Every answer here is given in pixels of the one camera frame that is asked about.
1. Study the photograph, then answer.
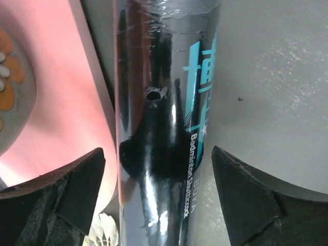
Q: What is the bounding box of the white shuttlecock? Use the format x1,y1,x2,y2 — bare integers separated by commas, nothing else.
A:
82,213,119,246

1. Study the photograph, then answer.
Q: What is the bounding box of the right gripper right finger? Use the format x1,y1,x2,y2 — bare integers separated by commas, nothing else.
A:
212,146,327,245

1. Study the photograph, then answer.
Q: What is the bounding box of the pink three-tier shelf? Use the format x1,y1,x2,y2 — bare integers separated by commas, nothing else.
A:
1,1,117,210

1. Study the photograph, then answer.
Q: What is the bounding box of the black shuttlecock tube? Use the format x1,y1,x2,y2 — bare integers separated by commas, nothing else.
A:
113,1,221,245

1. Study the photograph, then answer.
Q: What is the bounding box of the patterned grey bowl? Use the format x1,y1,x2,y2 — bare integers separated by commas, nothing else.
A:
1,25,37,154

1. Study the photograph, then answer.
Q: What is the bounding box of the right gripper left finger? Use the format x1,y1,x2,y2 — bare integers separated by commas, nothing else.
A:
1,148,106,245

